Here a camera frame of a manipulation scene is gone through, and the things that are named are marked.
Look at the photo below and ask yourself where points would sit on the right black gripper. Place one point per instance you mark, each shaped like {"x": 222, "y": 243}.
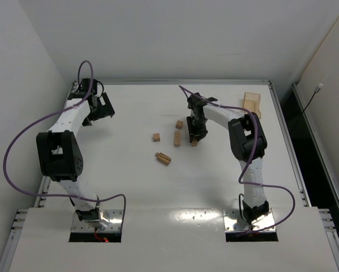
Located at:
{"x": 196, "y": 130}

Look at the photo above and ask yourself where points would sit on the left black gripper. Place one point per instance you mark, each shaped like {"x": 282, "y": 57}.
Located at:
{"x": 102, "y": 108}

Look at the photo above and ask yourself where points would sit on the long wood block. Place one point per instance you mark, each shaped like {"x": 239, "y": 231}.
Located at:
{"x": 177, "y": 138}
{"x": 194, "y": 143}

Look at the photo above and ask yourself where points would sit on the small wood cube block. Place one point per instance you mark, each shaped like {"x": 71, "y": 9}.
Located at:
{"x": 156, "y": 137}

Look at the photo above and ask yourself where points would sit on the clear amber plastic box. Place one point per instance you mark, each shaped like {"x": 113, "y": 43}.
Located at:
{"x": 251, "y": 102}

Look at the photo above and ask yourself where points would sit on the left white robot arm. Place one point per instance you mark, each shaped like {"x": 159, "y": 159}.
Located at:
{"x": 60, "y": 156}

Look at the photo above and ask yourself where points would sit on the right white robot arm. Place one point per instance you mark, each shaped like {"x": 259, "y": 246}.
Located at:
{"x": 247, "y": 142}

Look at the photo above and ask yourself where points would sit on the grooved wood block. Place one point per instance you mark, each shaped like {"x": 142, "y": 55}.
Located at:
{"x": 164, "y": 159}

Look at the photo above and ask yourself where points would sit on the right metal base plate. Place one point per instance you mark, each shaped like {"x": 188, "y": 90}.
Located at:
{"x": 233, "y": 223}

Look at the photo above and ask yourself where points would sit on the metal base plate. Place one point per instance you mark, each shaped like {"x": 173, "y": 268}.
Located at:
{"x": 233, "y": 223}
{"x": 112, "y": 219}

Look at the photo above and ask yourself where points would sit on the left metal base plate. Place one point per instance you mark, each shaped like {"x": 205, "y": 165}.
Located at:
{"x": 112, "y": 219}

